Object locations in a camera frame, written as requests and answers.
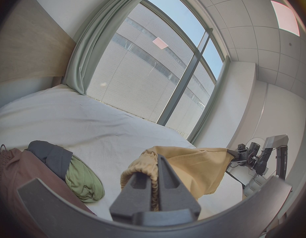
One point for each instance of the brown garment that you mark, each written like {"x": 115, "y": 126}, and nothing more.
{"x": 23, "y": 177}

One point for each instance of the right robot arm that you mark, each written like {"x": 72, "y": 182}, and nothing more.
{"x": 277, "y": 141}

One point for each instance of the tan shorts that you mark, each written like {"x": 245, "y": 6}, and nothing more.
{"x": 195, "y": 167}

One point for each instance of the pale green curtain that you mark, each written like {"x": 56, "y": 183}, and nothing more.
{"x": 93, "y": 46}

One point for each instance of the window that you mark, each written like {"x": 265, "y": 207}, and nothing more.
{"x": 148, "y": 71}

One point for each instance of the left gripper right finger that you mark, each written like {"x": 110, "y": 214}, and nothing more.
{"x": 172, "y": 192}

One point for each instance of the bed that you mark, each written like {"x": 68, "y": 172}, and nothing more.
{"x": 105, "y": 123}

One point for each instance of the square ceiling light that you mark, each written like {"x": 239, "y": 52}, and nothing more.
{"x": 284, "y": 17}

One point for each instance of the green garment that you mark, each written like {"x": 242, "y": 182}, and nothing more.
{"x": 86, "y": 182}

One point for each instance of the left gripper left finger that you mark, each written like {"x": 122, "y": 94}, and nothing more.
{"x": 133, "y": 197}

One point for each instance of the dark grey garment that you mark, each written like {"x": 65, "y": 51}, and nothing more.
{"x": 51, "y": 157}

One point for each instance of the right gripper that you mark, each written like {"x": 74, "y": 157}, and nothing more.
{"x": 243, "y": 157}

